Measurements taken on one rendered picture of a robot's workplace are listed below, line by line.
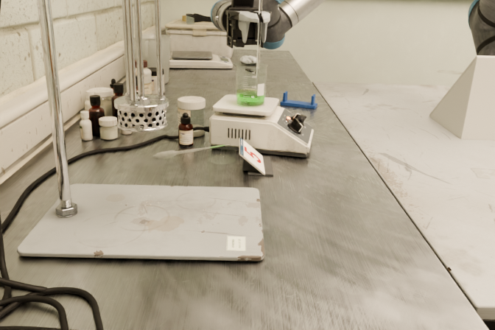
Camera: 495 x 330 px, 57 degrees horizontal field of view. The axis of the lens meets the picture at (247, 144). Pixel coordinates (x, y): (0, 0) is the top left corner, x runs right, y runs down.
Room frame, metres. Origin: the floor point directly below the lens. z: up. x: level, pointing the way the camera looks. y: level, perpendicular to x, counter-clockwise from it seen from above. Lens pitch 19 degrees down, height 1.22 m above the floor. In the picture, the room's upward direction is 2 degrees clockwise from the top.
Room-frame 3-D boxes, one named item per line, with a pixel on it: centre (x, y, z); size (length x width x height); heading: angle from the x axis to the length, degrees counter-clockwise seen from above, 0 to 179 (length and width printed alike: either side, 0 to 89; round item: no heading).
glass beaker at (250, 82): (0.90, 0.00, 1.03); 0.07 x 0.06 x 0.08; 83
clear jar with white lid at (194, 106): (0.96, 0.12, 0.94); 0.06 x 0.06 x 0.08
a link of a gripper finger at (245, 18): (0.94, 0.01, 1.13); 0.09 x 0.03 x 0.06; 14
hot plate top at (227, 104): (0.92, 0.00, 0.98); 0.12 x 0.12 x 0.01; 79
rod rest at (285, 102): (1.25, -0.14, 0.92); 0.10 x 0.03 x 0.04; 71
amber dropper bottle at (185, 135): (0.89, 0.13, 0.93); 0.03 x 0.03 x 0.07
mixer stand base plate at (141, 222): (0.57, 0.13, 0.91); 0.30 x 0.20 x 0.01; 91
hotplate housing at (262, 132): (0.91, -0.02, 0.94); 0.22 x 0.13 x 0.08; 79
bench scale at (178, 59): (1.87, 0.20, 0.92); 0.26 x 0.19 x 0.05; 97
